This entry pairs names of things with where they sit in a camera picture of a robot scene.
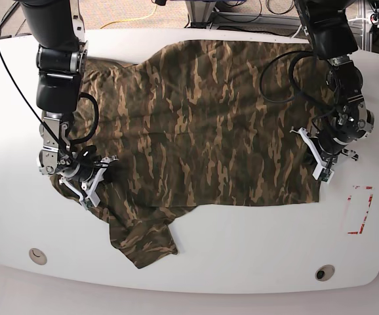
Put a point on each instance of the camouflage t-shirt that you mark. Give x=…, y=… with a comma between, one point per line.
x=198, y=123

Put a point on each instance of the table grommet hole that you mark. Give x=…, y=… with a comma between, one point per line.
x=37, y=256
x=325, y=273

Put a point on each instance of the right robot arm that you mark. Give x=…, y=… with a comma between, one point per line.
x=59, y=30

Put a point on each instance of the aluminium frame stand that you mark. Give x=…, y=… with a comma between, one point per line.
x=204, y=13

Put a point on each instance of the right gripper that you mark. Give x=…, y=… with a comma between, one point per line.
x=83, y=181

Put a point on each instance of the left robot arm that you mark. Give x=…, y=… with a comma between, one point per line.
x=349, y=120

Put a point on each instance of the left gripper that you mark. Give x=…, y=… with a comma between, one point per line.
x=323, y=152

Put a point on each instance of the red tape rectangle marking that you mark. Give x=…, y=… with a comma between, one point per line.
x=357, y=209

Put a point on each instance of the left table grommet hole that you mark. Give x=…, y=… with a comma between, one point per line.
x=37, y=256

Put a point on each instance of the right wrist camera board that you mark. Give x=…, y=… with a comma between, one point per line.
x=88, y=203

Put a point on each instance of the right table grommet hole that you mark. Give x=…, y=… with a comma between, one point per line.
x=325, y=273

